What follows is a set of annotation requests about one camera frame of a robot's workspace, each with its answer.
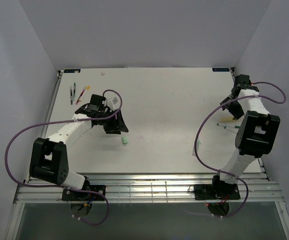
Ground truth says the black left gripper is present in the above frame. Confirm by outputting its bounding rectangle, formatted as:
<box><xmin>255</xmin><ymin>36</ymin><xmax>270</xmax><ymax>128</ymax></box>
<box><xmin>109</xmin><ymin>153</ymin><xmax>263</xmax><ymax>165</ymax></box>
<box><xmin>98</xmin><ymin>108</ymin><xmax>129</xmax><ymax>135</ymax></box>

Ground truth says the green highlighter cap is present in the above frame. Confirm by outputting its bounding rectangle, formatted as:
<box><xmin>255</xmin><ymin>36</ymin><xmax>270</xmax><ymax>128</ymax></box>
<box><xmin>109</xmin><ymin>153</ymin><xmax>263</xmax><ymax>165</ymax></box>
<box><xmin>121</xmin><ymin>136</ymin><xmax>128</xmax><ymax>145</ymax></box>

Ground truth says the yellow highlighter pen body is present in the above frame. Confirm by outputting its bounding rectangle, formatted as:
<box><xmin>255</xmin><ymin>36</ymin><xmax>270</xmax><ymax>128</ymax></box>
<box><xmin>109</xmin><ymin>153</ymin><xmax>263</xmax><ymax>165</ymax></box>
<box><xmin>218</xmin><ymin>117</ymin><xmax>237</xmax><ymax>123</ymax></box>

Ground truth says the white green thin pen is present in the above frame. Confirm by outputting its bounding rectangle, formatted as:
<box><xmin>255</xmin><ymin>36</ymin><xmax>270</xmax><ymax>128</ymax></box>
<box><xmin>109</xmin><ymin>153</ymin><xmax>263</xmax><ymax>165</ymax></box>
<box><xmin>216</xmin><ymin>123</ymin><xmax>240</xmax><ymax>128</ymax></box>

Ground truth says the green highlighter pen body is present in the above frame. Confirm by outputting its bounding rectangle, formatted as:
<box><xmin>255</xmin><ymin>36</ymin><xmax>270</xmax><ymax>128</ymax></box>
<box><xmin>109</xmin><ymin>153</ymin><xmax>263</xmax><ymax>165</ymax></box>
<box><xmin>192</xmin><ymin>138</ymin><xmax>201</xmax><ymax>156</ymax></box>

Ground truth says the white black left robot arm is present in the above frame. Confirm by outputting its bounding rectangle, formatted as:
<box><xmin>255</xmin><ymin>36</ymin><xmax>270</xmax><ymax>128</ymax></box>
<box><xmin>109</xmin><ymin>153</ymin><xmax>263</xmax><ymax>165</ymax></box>
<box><xmin>29</xmin><ymin>102</ymin><xmax>129</xmax><ymax>200</ymax></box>

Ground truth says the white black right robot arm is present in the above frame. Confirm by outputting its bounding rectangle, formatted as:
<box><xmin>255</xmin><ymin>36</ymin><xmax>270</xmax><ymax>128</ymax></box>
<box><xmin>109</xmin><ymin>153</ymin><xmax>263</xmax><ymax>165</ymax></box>
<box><xmin>210</xmin><ymin>74</ymin><xmax>281</xmax><ymax>199</ymax></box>

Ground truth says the red yellow thin pen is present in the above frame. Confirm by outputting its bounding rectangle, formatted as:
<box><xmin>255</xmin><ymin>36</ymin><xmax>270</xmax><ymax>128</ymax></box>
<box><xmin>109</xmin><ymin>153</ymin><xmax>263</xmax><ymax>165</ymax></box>
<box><xmin>75</xmin><ymin>85</ymin><xmax>90</xmax><ymax>105</ymax></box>

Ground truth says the black thin pen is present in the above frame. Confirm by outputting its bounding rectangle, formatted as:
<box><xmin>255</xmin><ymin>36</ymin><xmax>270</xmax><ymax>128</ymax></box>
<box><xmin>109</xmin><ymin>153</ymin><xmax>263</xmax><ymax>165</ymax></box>
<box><xmin>69</xmin><ymin>86</ymin><xmax>73</xmax><ymax>105</ymax></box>

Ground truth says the green capped thin pen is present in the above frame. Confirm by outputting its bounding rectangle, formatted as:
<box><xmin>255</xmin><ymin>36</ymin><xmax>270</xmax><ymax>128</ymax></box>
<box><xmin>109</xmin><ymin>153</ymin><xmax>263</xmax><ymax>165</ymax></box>
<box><xmin>73</xmin><ymin>82</ymin><xmax>76</xmax><ymax>96</ymax></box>

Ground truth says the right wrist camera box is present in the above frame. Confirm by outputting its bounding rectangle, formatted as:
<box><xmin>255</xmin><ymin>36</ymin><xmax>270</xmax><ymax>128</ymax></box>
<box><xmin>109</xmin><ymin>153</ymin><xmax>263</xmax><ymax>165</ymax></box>
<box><xmin>234</xmin><ymin>74</ymin><xmax>251</xmax><ymax>87</ymax></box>

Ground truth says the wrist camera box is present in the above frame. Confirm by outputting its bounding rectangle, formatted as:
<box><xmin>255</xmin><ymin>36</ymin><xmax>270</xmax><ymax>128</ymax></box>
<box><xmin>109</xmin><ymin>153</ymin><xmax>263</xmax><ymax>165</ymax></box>
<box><xmin>87</xmin><ymin>94</ymin><xmax>107</xmax><ymax>112</ymax></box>
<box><xmin>234</xmin><ymin>74</ymin><xmax>251</xmax><ymax>87</ymax></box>

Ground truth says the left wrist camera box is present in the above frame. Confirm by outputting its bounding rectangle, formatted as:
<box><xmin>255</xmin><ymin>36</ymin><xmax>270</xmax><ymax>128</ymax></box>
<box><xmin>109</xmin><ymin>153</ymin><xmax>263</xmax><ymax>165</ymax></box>
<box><xmin>87</xmin><ymin>94</ymin><xmax>107</xmax><ymax>112</ymax></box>

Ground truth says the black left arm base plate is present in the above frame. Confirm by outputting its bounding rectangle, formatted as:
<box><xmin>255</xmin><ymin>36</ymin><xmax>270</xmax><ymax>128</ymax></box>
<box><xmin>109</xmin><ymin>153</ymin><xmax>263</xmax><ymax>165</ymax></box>
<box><xmin>61</xmin><ymin>184</ymin><xmax>107</xmax><ymax>202</ymax></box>

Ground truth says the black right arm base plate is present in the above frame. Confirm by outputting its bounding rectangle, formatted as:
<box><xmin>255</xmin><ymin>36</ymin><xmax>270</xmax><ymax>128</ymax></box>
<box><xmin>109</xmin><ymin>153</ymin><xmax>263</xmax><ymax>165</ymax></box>
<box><xmin>188</xmin><ymin>184</ymin><xmax>241</xmax><ymax>200</ymax></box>

